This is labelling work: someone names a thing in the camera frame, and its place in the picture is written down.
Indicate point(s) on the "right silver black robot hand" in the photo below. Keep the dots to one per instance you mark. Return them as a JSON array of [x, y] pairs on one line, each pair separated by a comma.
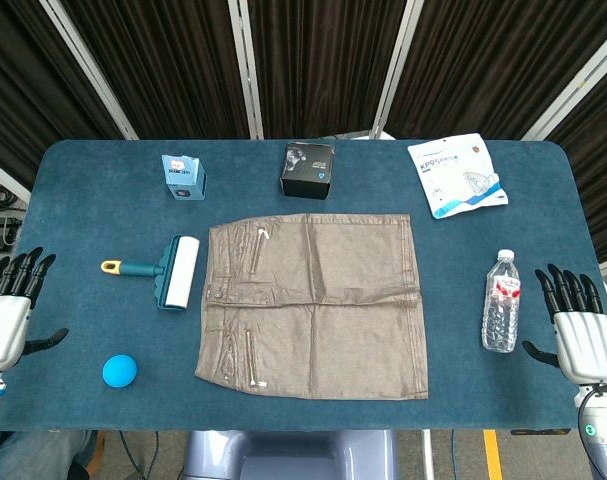
[[585, 345]]

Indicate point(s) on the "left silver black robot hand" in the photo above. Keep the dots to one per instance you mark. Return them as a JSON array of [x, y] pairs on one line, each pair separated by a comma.
[[5, 330]]

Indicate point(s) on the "teal lint roller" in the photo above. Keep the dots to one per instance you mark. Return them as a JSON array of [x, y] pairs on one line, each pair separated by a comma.
[[180, 270]]

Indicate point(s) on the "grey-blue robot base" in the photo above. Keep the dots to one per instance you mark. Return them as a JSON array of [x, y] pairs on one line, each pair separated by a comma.
[[293, 455]]

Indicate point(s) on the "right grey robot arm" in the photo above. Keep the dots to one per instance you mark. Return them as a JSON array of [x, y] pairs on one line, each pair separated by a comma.
[[603, 450]]

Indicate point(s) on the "brown skirt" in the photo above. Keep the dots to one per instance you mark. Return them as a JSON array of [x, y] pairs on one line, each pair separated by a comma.
[[313, 310]]

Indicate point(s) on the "clear plastic water bottle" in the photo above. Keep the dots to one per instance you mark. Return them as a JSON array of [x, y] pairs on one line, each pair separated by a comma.
[[502, 310]]

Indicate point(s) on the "blue ball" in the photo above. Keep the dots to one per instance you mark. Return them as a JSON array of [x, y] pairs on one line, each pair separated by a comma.
[[119, 371]]

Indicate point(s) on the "blue jeans leg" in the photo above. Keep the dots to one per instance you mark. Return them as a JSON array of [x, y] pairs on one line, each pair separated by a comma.
[[28, 455]]

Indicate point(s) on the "blue felt table cover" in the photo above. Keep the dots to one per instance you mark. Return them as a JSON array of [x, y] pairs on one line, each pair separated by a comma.
[[83, 225]]

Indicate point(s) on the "white KP95 mask package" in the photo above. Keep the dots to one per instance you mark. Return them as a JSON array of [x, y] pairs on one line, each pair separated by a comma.
[[453, 175]]

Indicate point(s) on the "light blue carton box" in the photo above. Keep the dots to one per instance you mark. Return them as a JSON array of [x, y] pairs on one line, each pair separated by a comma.
[[185, 175]]

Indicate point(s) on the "black carton box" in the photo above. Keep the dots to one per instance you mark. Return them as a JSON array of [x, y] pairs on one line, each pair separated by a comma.
[[305, 172]]

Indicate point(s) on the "dark pleated folding screen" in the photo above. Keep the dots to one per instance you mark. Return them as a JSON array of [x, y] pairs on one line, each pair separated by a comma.
[[323, 60]]

